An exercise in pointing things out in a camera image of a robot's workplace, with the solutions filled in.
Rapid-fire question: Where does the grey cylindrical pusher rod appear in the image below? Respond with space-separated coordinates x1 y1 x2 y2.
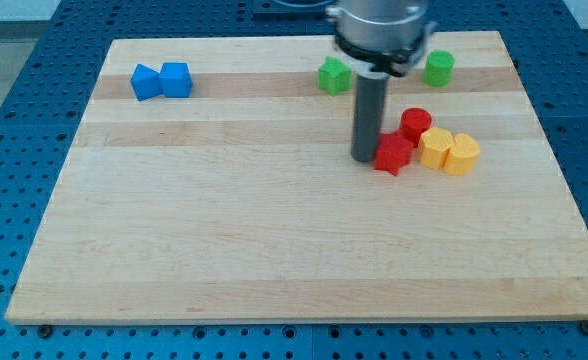
350 73 389 163

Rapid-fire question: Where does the wooden board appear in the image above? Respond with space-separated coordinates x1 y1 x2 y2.
5 31 588 326

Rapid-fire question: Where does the green star block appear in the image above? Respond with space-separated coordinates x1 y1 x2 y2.
317 57 352 96

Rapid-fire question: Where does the red cylinder block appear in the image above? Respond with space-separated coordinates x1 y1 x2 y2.
400 108 433 147

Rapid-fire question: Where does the red star block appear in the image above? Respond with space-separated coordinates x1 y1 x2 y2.
373 131 414 176

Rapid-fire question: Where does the green cylinder block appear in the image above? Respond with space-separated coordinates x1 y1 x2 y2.
423 50 455 87

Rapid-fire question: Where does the yellow hexagon block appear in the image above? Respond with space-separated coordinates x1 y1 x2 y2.
417 127 454 169

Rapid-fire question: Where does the yellow heart block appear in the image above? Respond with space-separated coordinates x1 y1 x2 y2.
443 133 481 175

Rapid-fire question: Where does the blue cube block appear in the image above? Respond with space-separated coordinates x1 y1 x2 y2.
159 62 192 98

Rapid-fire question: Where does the blue triangular block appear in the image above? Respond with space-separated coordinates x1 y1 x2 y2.
130 64 162 101

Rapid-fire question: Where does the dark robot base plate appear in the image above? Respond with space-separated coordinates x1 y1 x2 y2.
250 0 335 17

